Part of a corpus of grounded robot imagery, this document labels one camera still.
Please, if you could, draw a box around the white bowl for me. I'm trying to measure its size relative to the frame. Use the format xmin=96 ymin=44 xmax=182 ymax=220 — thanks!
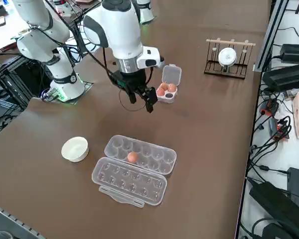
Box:
xmin=61 ymin=136 xmax=90 ymax=163

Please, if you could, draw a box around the clear four-slot egg tray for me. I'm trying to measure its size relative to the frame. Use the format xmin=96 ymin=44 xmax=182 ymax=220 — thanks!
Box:
xmin=154 ymin=64 xmax=183 ymax=104

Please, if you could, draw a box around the long black power brick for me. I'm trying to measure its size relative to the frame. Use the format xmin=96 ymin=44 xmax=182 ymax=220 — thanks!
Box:
xmin=262 ymin=63 xmax=299 ymax=91

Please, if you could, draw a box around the black power adapter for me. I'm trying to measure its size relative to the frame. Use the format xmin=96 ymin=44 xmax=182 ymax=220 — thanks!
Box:
xmin=280 ymin=43 xmax=299 ymax=63

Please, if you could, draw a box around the orange black plug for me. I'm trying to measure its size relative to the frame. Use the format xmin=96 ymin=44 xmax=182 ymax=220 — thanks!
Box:
xmin=260 ymin=99 xmax=280 ymax=117
xmin=276 ymin=119 xmax=290 ymax=141

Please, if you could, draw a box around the aluminium camera post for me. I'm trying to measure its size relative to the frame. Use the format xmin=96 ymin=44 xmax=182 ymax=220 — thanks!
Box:
xmin=254 ymin=0 xmax=290 ymax=72

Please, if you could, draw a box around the white cup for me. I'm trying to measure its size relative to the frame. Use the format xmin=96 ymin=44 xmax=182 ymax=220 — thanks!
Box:
xmin=217 ymin=47 xmax=239 ymax=73

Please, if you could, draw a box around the wooden rack rod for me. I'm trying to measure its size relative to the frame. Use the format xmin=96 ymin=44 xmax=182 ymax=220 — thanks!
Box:
xmin=205 ymin=39 xmax=256 ymax=47

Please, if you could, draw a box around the perforated metal rail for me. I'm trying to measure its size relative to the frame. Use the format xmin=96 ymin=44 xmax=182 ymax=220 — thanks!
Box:
xmin=0 ymin=201 xmax=45 ymax=239

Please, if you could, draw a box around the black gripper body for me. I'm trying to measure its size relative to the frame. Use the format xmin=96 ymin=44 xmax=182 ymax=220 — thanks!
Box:
xmin=108 ymin=69 xmax=152 ymax=96

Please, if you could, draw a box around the transparent twelve-slot egg tray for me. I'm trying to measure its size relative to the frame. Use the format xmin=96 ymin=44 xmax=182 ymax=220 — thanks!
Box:
xmin=91 ymin=134 xmax=178 ymax=207

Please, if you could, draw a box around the flat black device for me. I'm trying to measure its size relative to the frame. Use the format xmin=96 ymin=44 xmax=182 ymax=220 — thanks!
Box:
xmin=249 ymin=181 xmax=299 ymax=239

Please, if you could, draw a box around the thin black camera cable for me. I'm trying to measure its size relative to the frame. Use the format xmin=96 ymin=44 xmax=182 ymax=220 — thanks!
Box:
xmin=103 ymin=47 xmax=155 ymax=112

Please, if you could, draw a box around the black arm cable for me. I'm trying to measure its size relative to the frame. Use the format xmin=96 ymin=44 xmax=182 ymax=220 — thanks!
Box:
xmin=27 ymin=0 xmax=120 ymax=88

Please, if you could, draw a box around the black wire cup rack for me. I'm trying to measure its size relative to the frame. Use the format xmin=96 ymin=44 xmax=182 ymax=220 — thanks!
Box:
xmin=203 ymin=38 xmax=256 ymax=81

